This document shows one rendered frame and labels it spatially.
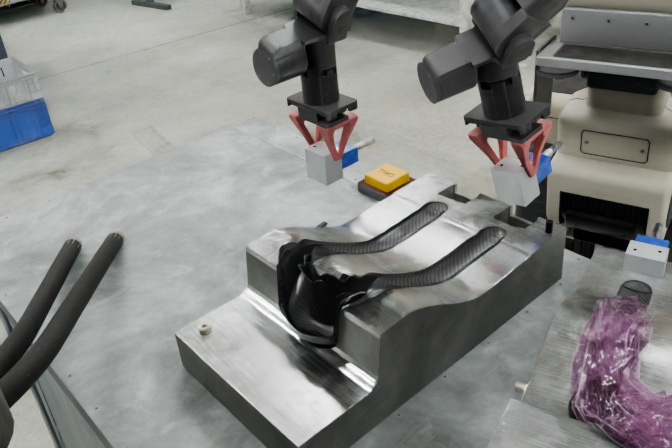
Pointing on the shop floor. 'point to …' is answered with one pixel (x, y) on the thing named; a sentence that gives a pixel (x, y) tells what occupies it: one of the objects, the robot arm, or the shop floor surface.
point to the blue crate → (24, 124)
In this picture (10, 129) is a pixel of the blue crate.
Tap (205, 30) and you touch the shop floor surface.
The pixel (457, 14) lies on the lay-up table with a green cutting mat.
